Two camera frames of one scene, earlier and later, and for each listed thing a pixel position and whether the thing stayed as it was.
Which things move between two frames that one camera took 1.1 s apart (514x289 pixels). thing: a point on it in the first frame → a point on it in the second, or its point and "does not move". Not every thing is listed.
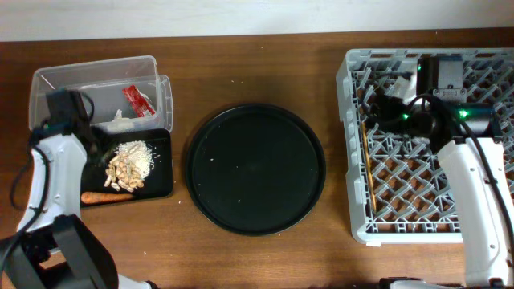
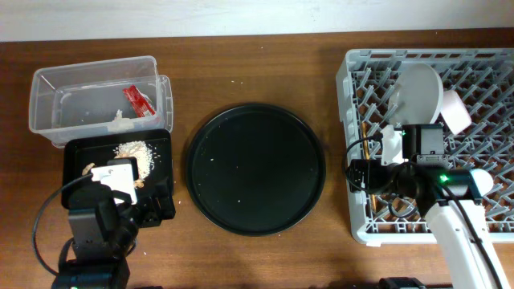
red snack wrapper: [139, 103] does not move
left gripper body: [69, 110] → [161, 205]
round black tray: [255, 169] does not move
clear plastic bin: [126, 93] does not move
